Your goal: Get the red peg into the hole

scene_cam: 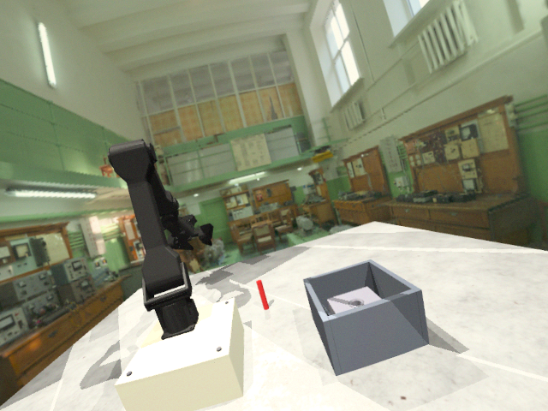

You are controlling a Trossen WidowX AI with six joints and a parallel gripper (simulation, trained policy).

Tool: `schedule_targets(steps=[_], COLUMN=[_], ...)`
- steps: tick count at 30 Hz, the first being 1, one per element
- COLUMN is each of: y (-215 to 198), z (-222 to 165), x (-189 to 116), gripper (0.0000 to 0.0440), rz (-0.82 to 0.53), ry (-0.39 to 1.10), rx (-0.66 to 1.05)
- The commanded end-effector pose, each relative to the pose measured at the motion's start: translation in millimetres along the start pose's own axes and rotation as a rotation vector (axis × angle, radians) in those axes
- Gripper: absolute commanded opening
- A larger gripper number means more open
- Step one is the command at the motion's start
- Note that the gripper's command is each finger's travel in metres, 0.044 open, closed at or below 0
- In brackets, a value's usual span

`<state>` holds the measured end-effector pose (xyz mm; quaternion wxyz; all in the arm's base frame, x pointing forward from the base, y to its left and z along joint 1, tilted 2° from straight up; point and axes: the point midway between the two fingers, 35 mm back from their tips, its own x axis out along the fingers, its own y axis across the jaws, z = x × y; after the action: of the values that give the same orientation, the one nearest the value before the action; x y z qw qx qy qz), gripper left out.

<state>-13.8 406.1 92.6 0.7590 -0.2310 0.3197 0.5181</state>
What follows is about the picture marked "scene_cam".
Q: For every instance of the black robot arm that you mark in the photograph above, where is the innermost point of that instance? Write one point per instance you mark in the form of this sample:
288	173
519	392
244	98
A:
162	268

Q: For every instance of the red peg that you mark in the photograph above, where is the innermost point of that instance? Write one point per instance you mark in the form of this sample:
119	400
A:
262	295

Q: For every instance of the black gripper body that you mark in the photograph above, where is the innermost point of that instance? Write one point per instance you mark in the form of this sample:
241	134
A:
186	234

